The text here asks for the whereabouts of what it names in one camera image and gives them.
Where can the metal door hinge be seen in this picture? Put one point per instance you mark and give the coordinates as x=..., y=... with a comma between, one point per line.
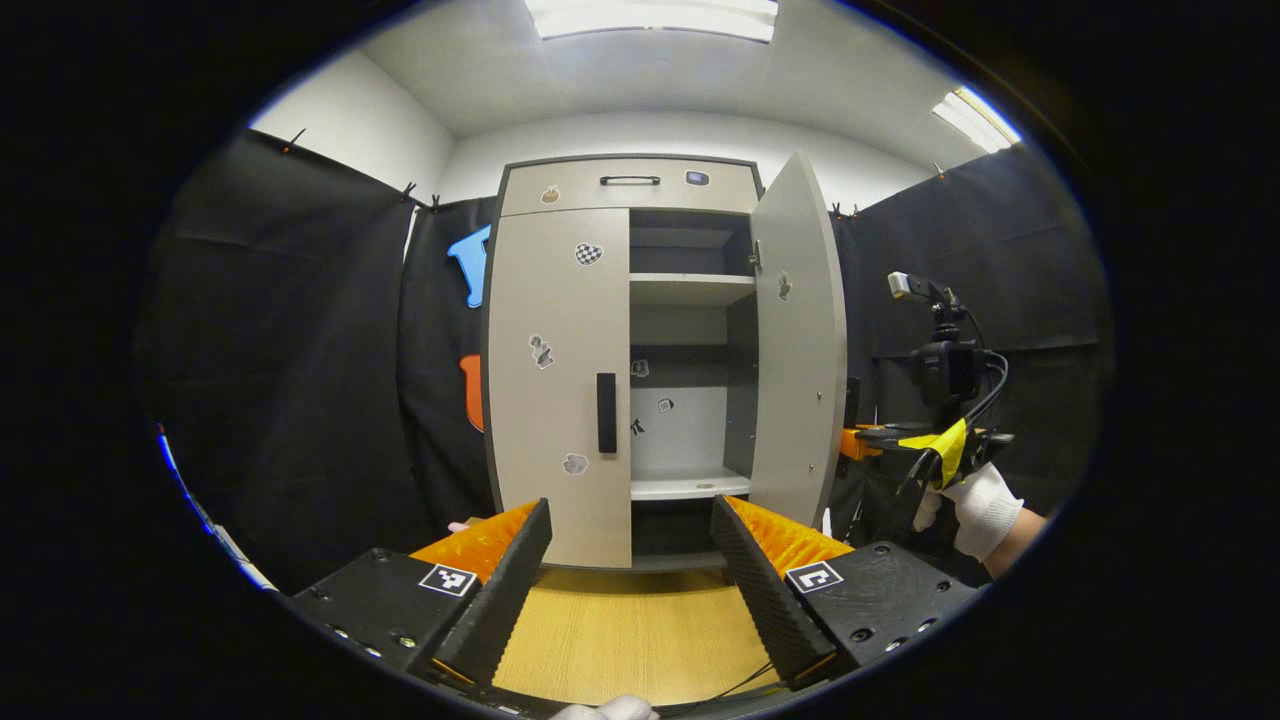
x=756, y=256

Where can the cabinet door with checkered sticker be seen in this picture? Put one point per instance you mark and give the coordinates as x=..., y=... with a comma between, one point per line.
x=550, y=300

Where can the narrow ceiling light panel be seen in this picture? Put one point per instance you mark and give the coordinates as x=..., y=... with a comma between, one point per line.
x=975, y=118

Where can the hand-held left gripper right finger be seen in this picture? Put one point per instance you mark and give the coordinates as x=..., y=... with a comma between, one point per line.
x=760, y=600

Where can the large ceiling light panel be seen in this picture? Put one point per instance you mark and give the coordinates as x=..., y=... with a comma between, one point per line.
x=650, y=18

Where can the cabinet door with grey stickers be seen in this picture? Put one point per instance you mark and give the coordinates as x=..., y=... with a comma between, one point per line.
x=800, y=400

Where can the white cabinet shelf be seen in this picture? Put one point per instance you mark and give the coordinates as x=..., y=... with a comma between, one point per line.
x=690, y=485
x=690, y=288

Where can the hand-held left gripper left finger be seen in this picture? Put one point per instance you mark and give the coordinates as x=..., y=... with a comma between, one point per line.
x=500, y=600

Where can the beige double-door shoe cabinet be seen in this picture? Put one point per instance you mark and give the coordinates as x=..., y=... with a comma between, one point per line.
x=690, y=430

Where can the black backdrop cloth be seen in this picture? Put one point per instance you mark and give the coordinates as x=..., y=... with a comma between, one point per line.
x=300, y=350

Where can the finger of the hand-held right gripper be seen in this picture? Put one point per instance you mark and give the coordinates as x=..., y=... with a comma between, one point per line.
x=865, y=442

